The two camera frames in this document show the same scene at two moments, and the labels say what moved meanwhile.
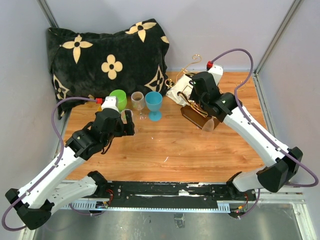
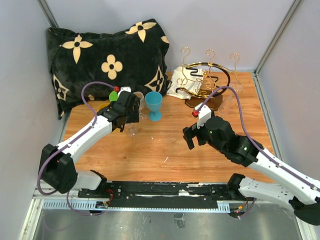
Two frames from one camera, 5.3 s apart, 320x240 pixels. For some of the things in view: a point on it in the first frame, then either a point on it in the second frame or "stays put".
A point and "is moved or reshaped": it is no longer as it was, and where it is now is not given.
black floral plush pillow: (92, 64) stays put
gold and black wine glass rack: (192, 115) is moved or reshaped
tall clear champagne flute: (209, 126) is moved or reshaped
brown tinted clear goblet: (137, 98) stays put
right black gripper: (194, 96) -> (192, 131)
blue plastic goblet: (154, 100) stays put
